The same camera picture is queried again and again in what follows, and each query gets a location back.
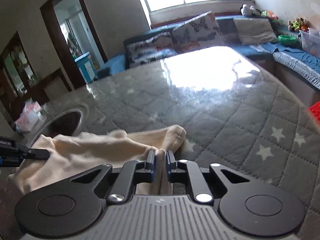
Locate pink tissue box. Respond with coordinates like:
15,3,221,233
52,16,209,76
15,101,42,133

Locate left butterfly cushion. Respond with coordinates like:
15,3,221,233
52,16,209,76
126,32,177,68

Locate blue white small cabinet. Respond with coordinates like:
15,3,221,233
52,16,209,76
74,51,97,83

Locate dark wooden display cabinet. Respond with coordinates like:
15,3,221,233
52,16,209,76
1,33,72,126

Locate large butterfly cushion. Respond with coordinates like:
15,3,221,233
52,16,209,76
172,11,226,53

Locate green bowl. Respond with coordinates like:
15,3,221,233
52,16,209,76
278,35,298,47

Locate dark wooden door frame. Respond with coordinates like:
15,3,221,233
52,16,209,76
40,0,108,89

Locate green and brown plush toys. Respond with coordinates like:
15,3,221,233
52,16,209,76
288,18,309,32

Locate clear plastic storage box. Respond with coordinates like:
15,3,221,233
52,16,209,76
300,28,320,58

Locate blue corner sofa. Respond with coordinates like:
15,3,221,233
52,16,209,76
94,16,319,89

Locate red plastic stool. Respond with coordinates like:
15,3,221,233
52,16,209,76
309,102,320,123

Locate panda plush toy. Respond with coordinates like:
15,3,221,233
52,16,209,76
240,4,261,17

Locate round black induction cooktop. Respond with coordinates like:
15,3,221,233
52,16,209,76
41,111,82,138

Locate grey plain cushion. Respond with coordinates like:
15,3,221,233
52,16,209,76
233,18,278,45

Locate cream sweatshirt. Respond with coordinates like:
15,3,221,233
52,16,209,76
8,125,187,195

